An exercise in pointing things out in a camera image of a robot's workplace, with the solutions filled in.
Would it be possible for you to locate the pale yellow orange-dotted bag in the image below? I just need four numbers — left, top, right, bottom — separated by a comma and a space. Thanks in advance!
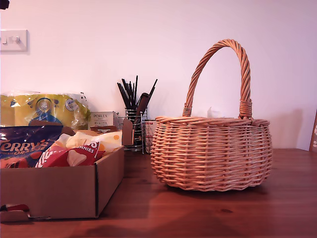
64, 130, 124, 157

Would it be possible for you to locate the red mini bunnies bag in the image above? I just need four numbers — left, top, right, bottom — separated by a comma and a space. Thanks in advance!
35, 138, 106, 169

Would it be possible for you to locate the blue Terry's chocolate orange bag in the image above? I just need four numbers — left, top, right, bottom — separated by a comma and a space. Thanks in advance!
0, 125, 64, 169

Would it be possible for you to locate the white Porlex box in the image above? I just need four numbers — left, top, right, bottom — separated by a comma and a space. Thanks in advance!
90, 111, 119, 130

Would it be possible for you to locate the brown cardboard box with lid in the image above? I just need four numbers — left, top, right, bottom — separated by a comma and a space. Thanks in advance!
0, 118, 135, 223

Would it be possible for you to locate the white tin with red label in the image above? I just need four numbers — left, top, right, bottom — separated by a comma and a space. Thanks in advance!
144, 119, 158, 154

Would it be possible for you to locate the dark kitchen spatula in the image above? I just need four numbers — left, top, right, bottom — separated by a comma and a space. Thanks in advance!
135, 92, 151, 119

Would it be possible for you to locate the black chopstick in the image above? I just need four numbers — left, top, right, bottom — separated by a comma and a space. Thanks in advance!
133, 75, 139, 110
121, 78, 133, 110
126, 80, 136, 110
146, 78, 159, 100
117, 82, 131, 110

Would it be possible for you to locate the white tissue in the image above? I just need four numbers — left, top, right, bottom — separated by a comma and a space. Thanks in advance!
207, 106, 221, 119

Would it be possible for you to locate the yellow plastic-wrapped paper roll pack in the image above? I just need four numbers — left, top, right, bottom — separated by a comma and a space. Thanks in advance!
0, 91, 92, 131

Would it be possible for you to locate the chrome wire utensil holder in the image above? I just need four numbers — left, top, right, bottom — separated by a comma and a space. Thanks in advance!
117, 106, 149, 152

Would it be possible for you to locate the woven wicker basket with handle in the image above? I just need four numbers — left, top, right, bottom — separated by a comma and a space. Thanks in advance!
150, 39, 273, 192

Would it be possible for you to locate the white wall light switch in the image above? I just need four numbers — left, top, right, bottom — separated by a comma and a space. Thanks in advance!
0, 29, 28, 53

